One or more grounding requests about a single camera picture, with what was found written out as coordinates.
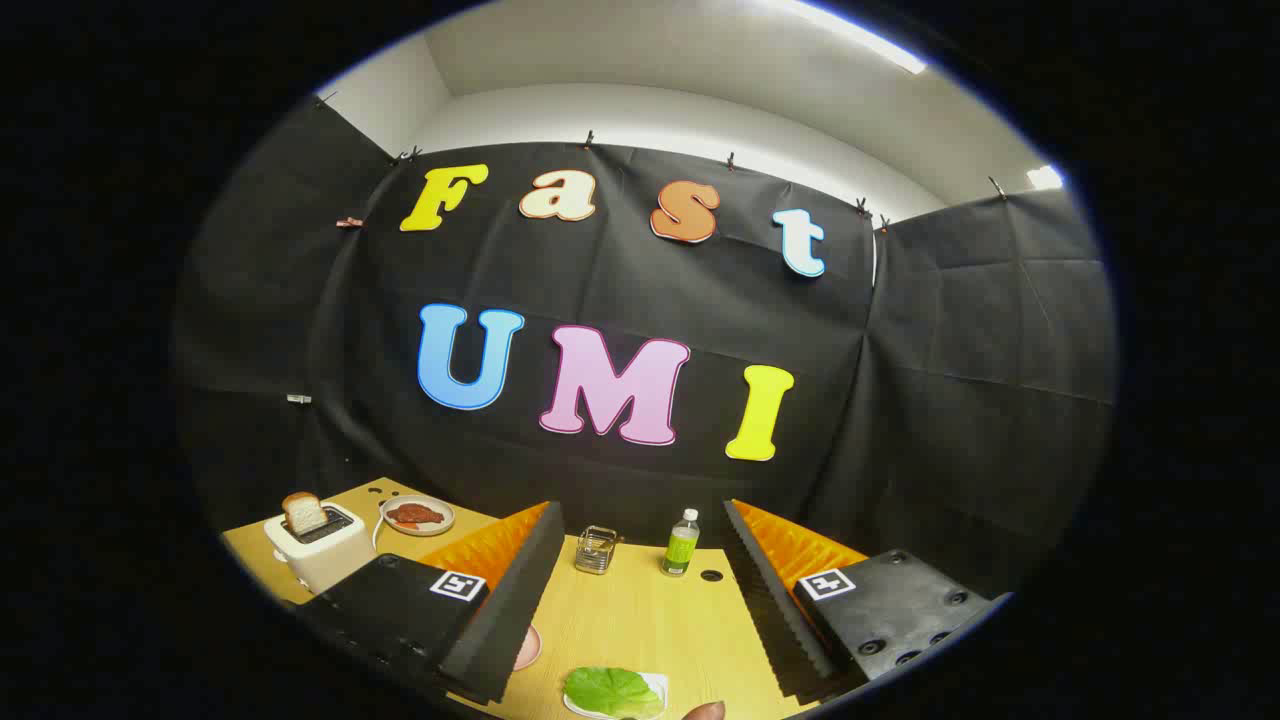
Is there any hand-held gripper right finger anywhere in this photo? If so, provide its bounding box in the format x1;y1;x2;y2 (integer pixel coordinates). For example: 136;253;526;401
722;499;1013;702

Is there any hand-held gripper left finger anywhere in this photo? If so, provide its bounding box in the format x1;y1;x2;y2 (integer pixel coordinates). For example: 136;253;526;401
296;501;567;705

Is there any green lettuce leaf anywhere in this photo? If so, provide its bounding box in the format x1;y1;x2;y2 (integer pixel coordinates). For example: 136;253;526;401
562;667;664;719

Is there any white bread slice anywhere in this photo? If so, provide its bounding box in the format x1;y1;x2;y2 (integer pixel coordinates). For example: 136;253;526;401
282;492;330;536

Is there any green label plastic bottle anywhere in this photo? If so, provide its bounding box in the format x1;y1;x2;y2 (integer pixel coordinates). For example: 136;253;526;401
660;508;701;578

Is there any grey oval plate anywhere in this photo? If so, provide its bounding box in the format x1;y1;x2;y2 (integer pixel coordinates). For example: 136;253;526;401
380;495;456;537

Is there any small white plate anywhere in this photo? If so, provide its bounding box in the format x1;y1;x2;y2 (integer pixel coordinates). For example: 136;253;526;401
563;672;669;720

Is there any cream white toaster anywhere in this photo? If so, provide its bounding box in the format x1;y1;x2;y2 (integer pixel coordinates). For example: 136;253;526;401
264;503;378;596

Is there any row of black binder clips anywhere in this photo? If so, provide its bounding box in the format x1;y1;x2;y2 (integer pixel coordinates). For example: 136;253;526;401
315;90;1009;233

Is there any metal wire utensil holder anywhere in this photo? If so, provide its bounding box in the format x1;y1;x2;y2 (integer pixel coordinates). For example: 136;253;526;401
575;525;621;576

